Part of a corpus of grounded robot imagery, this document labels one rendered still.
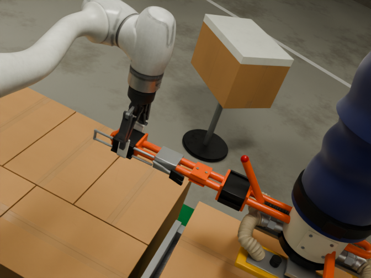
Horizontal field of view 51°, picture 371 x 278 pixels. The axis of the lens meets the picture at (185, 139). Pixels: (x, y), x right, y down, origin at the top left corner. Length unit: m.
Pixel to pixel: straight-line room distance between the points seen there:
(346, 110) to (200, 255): 0.68
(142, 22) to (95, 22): 0.13
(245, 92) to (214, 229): 1.44
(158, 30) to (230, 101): 1.76
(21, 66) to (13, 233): 1.14
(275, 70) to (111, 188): 1.36
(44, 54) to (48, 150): 1.37
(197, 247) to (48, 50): 0.81
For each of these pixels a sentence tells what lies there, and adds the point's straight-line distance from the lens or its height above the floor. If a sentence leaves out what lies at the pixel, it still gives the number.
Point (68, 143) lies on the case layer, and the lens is 2.20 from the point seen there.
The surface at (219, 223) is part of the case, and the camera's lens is 1.44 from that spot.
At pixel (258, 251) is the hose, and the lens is 1.13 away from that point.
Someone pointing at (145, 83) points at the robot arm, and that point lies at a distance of 1.02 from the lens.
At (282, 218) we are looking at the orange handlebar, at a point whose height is 1.24.
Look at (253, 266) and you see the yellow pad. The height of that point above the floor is 1.13.
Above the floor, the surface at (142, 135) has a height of 1.25.
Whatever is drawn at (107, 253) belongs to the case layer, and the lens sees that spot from 1.76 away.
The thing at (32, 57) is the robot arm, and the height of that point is 1.60.
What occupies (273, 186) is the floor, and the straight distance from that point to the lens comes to 3.25.
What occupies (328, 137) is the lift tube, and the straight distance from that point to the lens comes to 0.98.
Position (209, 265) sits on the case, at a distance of 1.32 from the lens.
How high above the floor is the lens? 1.99
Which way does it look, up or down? 37 degrees down
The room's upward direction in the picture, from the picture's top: 19 degrees clockwise
